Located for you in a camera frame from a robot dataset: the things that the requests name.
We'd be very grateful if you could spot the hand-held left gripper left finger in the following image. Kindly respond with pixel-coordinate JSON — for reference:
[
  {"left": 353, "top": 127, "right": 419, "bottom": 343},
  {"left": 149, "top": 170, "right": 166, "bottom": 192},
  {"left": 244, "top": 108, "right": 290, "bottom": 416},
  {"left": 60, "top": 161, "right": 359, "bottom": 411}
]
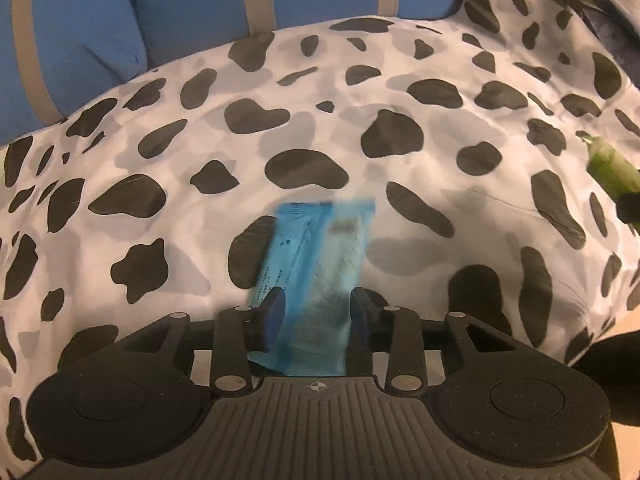
[{"left": 117, "top": 287, "right": 287, "bottom": 397}]

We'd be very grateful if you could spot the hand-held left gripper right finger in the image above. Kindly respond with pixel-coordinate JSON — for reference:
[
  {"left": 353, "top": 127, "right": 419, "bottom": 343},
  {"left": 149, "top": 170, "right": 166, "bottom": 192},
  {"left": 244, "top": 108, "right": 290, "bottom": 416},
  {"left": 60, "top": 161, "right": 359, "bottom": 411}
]
[{"left": 349, "top": 287, "right": 522, "bottom": 397}]

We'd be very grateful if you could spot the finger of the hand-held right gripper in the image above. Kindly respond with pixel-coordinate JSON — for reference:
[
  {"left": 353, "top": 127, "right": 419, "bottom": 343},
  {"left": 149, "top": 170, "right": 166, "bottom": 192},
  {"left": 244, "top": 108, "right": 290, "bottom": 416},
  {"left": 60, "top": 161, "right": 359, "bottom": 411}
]
[{"left": 616, "top": 191, "right": 640, "bottom": 234}]

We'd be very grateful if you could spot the green tissue pack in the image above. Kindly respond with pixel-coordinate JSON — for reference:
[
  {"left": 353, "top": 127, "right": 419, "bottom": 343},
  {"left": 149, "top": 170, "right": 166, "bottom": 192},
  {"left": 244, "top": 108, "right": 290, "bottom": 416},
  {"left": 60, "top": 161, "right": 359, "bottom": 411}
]
[{"left": 577, "top": 132, "right": 640, "bottom": 198}]

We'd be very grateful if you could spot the blue wet wipes pack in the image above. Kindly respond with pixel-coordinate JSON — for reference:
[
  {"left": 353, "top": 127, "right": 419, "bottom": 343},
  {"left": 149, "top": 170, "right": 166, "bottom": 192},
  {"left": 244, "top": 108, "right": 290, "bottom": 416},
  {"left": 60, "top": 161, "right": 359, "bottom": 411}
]
[{"left": 247, "top": 199, "right": 377, "bottom": 377}]

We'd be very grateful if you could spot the cow print blanket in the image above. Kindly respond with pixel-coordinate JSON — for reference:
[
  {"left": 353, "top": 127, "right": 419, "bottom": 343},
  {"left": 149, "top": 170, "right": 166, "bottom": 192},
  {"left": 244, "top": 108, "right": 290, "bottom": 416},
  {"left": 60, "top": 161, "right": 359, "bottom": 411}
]
[{"left": 0, "top": 0, "right": 640, "bottom": 466}]

